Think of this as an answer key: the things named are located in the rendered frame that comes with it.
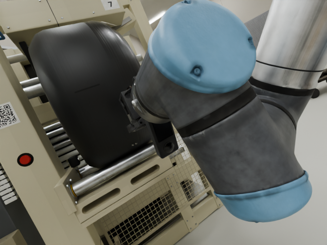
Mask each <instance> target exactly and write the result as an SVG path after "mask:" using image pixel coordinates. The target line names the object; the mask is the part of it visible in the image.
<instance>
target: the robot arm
mask: <svg viewBox="0 0 327 245"><path fill-rule="evenodd" d="M326 65H327V0H272V4H271V7H270V10H269V13H268V16H267V19H266V22H265V25H264V28H263V31H262V34H261V37H260V41H259V44H258V47H257V49H256V48H255V46H254V43H253V38H252V36H251V34H250V32H249V30H248V29H247V27H246V26H245V24H244V23H243V22H242V21H241V20H240V19H239V18H238V17H237V16H236V15H235V14H234V13H233V12H231V11H230V10H229V9H227V8H225V7H224V6H222V5H220V4H218V3H215V2H212V1H209V0H184V1H181V2H178V3H176V4H174V5H173V6H171V7H170V8H169V9H168V10H167V11H166V12H165V13H164V15H163V16H162V18H161V20H160V22H159V24H158V26H157V28H156V29H155V30H154V31H153V32H152V34H151V36H150V38H149V41H148V49H147V51H146V53H145V56H144V58H143V61H142V63H141V66H140V68H139V71H138V74H137V76H134V77H133V79H132V81H133V85H132V87H131V86H129V87H130V88H129V87H127V90H125V91H122V92H121V94H120V98H119V101H120V103H121V106H122V108H123V109H124V111H125V113H126V115H127V116H128V118H129V120H130V122H131V124H129V125H128V126H127V130H128V132H129V133H132V132H135V131H137V130H140V129H142V128H144V127H146V126H147V129H148V131H149V134H150V137H151V139H152V142H153V145H154V148H155V150H156V153H157V155H158V156H159V157H160V158H165V157H167V156H168V155H170V154H172V153H173V152H175V151H177V150H178V148H179V146H178V143H177V140H176V136H175V133H174V129H173V126H172V123H173V125H174V127H175V128H176V130H177V132H178V133H179V135H180V136H181V138H182V140H183V141H184V143H185V145H186V146H187V148H188V150H189V151H190V153H191V154H192V156H193V158H194V159H195V161H196V162H197V164H198V165H199V167H200V169H201V170H202V172H203V173H204V175H205V177H206V178H207V180H208V181H209V183H210V185H211V186H212V188H213V189H214V194H215V196H216V197H218V198H219V199H220V200H221V202H222V203H223V205H224V206H225V207H226V209H227V210H228V212H229V213H230V214H232V215H233V216H235V217H236V218H238V219H241V220H244V221H247V222H255V223H259V222H262V223H265V222H273V221H277V220H281V219H284V218H286V217H289V216H291V215H293V214H295V213H297V212H298V211H299V210H301V209H302V208H303V207H304V206H305V205H306V204H307V203H308V202H309V200H310V198H311V195H312V185H311V183H310V181H309V175H308V173H307V171H306V170H303V168H302V167H301V165H300V164H299V162H298V161H297V159H296V156H295V154H294V150H295V141H296V129H297V123H298V120H299V118H300V117H301V115H302V113H303V111H304V109H305V107H306V106H307V104H308V102H309V100H310V98H311V97H312V95H313V92H314V91H315V89H316V87H317V86H318V79H319V78H320V76H321V74H322V72H323V70H324V68H325V67H326Z"/></svg>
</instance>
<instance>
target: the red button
mask: <svg viewBox="0 0 327 245"><path fill-rule="evenodd" d="M30 161H31V157H30V156H28V155H24V156H22V157H21V158H20V163H21V164H28V163H30Z"/></svg>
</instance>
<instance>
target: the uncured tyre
mask: <svg viewBox="0 0 327 245"><path fill-rule="evenodd" d="M28 51H29V55H30V58H31V60H32V63H33V65H34V68H35V71H36V74H37V77H38V79H39V81H40V84H41V86H42V88H43V90H44V92H45V94H46V97H47V99H48V101H49V103H50V105H51V107H52V109H53V110H54V112H55V114H56V116H57V118H58V120H59V122H60V123H61V125H62V127H63V129H64V130H65V132H66V134H67V135H68V137H69V139H70V140H71V142H72V144H73V145H74V147H75V148H76V150H77V151H78V152H79V154H80V155H81V156H82V158H83V159H84V161H85V162H86V163H87V164H88V165H89V166H91V167H95V168H99V169H102V168H104V167H105V166H107V165H109V164H111V163H113V162H115V161H117V160H119V159H121V158H123V157H124V156H126V155H128V154H130V153H132V152H134V151H136V150H138V149H140V148H142V147H144V146H145V145H147V144H149V143H151V142H152V139H151V137H150V134H149V131H148V129H147V126H146V127H144V128H142V129H140V130H137V131H135V132H132V133H129V132H128V130H127V126H128V125H129V124H131V122H130V120H129V118H128V116H127V115H126V113H125V111H124V109H123V108H122V106H121V103H120V101H119V98H120V94H121V92H122V91H125V90H127V87H129V86H130V85H132V84H133V81H132V79H133V77H134V76H137V74H138V71H139V68H140V66H141V65H140V63H139V61H138V59H137V57H136V55H135V54H134V52H133V50H132V48H131V47H130V46H129V44H128V43H127V41H126V40H125V39H124V38H123V37H122V35H121V34H120V33H118V32H117V31H116V30H114V29H113V28H111V27H110V26H108V25H107V24H105V23H104V22H101V21H93V20H91V21H86V22H81V23H76V24H71V25H66V26H61V27H55V28H50V29H46V30H42V31H40V32H39V33H37V34H35V35H34V37H33V39H32V41H31V43H30V45H29V48H28ZM97 84H100V85H98V86H95V87H92V88H89V89H86V90H83V91H80V92H78V93H75V92H76V91H79V90H82V89H85V88H88V87H91V86H94V85H97ZM136 141H138V145H136V146H134V147H132V148H131V146H130V145H131V144H132V143H134V142H136Z"/></svg>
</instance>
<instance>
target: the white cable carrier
mask: <svg viewBox="0 0 327 245"><path fill-rule="evenodd" d="M5 173H6V172H5V170H3V167H2V165H1V166H0V175H1V176H0V186H1V187H0V191H2V190H4V191H2V192H0V195H1V196H2V195H4V194H6V195H5V196H3V197H2V199H3V200H5V199H7V198H8V199H7V200H5V201H4V203H5V204H6V205H7V204H9V203H11V202H13V201H15V200H17V199H18V197H19V195H18V193H17V192H16V190H13V189H14V186H11V185H12V183H11V182H9V181H10V179H9V178H7V177H8V175H7V174H5ZM2 179H3V180H2ZM16 193H17V194H16Z"/></svg>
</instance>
